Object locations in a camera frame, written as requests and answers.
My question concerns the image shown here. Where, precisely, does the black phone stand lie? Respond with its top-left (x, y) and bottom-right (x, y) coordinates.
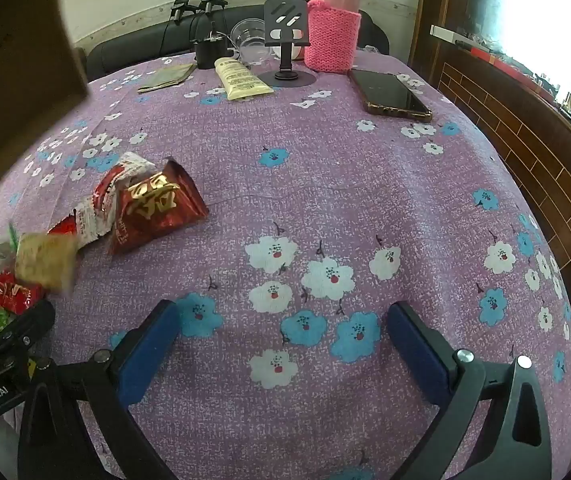
top-left (256, 0), bottom-right (317, 86)

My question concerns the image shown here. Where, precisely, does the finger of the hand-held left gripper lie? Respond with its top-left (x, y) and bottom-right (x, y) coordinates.
top-left (0, 300), bottom-right (57, 372)

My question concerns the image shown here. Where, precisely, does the black sofa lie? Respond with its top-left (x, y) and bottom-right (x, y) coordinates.
top-left (86, 4), bottom-right (391, 81)

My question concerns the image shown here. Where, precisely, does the red and white snack packet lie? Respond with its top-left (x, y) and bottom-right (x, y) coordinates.
top-left (48, 152), bottom-right (156, 251)

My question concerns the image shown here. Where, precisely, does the small red snack packet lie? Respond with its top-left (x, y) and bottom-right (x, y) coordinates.
top-left (0, 272), bottom-right (46, 321)

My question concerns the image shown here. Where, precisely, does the long white box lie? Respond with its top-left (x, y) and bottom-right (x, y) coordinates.
top-left (429, 24), bottom-right (471, 43)

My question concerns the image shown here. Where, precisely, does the beige cracker packet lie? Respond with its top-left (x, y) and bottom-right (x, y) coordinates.
top-left (15, 232), bottom-right (78, 293)

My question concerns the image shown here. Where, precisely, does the pink thermos with knitted sleeve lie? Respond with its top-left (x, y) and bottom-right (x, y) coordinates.
top-left (304, 0), bottom-right (362, 72)

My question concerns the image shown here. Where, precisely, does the red pyramid snack packet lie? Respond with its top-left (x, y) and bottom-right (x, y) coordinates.
top-left (108, 157), bottom-right (210, 256)

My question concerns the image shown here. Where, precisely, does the black smartphone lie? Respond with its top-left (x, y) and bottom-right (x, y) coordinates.
top-left (348, 68), bottom-right (433, 122)

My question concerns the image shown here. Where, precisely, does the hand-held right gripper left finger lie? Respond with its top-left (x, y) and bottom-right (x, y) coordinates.
top-left (18, 299), bottom-right (182, 480)

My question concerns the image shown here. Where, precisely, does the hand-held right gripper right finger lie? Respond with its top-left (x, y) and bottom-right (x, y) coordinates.
top-left (387, 301), bottom-right (553, 480)

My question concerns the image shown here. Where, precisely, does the purple floral tablecloth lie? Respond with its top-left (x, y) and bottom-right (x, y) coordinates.
top-left (0, 50), bottom-right (571, 480)

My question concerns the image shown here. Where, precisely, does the brown cardboard box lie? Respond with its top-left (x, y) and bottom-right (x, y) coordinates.
top-left (0, 0), bottom-right (89, 206)

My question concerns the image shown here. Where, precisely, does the cream tube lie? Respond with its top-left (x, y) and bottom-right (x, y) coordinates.
top-left (214, 57), bottom-right (274, 101)

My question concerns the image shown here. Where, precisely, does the small black box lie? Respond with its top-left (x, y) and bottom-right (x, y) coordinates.
top-left (192, 20), bottom-right (236, 68)

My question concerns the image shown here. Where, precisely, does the brown wooden cabinet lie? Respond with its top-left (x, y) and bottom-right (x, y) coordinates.
top-left (410, 0), bottom-right (571, 321)

